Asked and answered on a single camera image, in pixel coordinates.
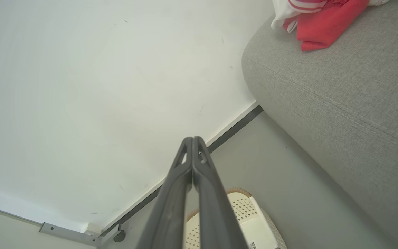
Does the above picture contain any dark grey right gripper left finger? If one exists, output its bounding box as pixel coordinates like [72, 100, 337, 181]
[136, 137, 194, 249]

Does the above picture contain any red and white garment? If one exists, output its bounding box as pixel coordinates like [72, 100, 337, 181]
[271, 0, 390, 52]

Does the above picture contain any grey fabric sofa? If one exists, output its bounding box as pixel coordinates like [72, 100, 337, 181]
[241, 0, 398, 249]

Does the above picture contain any grey metal frame bracket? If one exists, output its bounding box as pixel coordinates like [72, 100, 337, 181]
[39, 222, 126, 247]

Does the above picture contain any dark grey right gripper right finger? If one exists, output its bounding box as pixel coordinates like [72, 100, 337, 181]
[193, 136, 249, 249]

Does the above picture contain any white perforated laundry basket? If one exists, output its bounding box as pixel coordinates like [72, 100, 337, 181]
[184, 188, 288, 249]

